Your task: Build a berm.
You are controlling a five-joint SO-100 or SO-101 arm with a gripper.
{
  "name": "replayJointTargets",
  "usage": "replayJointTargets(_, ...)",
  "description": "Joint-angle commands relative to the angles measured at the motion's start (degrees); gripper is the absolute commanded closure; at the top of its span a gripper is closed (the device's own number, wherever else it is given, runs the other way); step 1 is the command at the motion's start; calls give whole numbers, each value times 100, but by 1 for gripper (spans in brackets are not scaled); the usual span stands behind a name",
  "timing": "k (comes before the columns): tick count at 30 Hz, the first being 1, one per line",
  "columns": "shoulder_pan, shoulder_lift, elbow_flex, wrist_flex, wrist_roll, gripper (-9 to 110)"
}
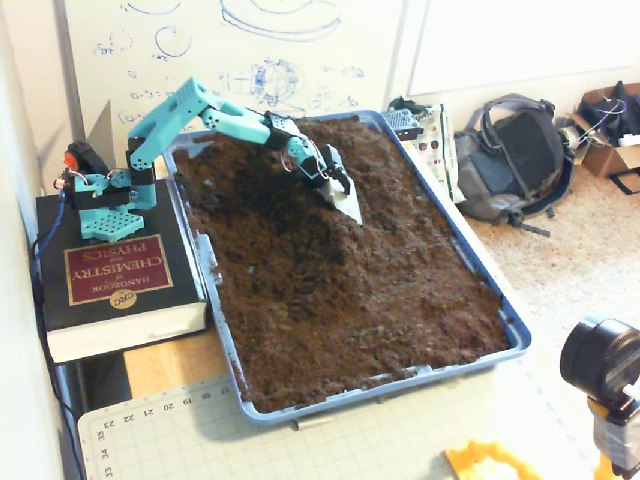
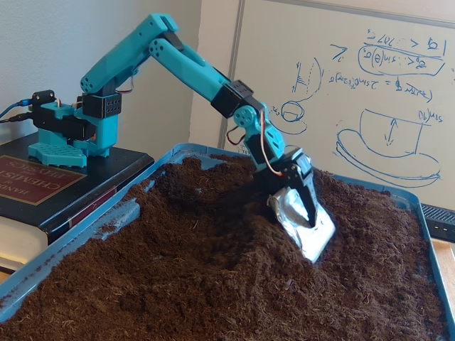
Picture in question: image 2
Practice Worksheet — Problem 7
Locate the black power cable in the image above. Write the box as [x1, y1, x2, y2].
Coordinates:
[0, 113, 35, 124]

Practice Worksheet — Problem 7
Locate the perforated box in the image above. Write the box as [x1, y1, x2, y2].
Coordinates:
[420, 203, 455, 244]

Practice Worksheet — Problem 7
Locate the black chemistry physics handbook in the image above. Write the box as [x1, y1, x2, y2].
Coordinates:
[0, 133, 156, 275]

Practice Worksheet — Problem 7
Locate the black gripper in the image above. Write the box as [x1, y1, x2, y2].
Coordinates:
[253, 146, 337, 264]

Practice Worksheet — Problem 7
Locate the teal five-joint robot arm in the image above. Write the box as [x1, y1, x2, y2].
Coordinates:
[27, 13, 287, 170]

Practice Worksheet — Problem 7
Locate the blue plastic tray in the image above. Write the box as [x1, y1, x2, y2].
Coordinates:
[0, 141, 455, 341]

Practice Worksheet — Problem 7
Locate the whiteboard with blue drawings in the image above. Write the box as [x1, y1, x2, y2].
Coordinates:
[218, 0, 455, 207]

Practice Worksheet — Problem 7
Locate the blue usb cable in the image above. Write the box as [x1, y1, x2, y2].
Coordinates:
[0, 99, 31, 120]

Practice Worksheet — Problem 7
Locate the brown fibrous soil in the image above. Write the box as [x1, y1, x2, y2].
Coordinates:
[0, 154, 451, 341]

